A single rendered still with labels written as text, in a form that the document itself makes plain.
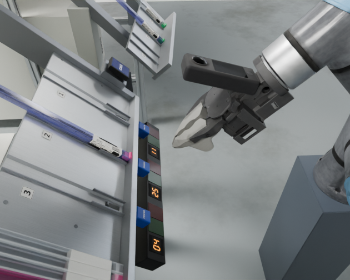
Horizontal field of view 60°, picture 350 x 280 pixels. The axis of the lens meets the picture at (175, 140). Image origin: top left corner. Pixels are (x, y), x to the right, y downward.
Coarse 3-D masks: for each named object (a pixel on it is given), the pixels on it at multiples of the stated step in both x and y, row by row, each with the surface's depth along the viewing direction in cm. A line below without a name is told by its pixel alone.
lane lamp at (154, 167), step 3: (150, 162) 64; (153, 162) 65; (150, 165) 63; (153, 165) 64; (156, 165) 65; (159, 165) 66; (150, 168) 63; (153, 168) 64; (156, 168) 64; (159, 168) 65; (153, 171) 63; (156, 171) 64; (159, 171) 65; (159, 174) 64
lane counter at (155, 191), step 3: (150, 186) 59; (153, 186) 60; (150, 189) 59; (153, 189) 60; (156, 189) 60; (159, 189) 61; (150, 192) 58; (153, 192) 59; (156, 192) 60; (159, 192) 60; (150, 195) 58; (153, 195) 59; (156, 195) 59; (159, 195) 60; (156, 198) 59; (159, 198) 59
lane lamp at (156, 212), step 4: (148, 204) 56; (152, 204) 57; (148, 208) 55; (152, 208) 56; (156, 208) 57; (160, 208) 58; (152, 212) 56; (156, 212) 56; (160, 212) 57; (152, 216) 55; (156, 216) 56; (160, 216) 56; (160, 220) 56
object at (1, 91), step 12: (0, 84) 45; (0, 96) 45; (12, 96) 45; (24, 108) 47; (36, 108) 47; (48, 120) 48; (60, 120) 49; (72, 132) 51; (84, 132) 52; (120, 156) 55
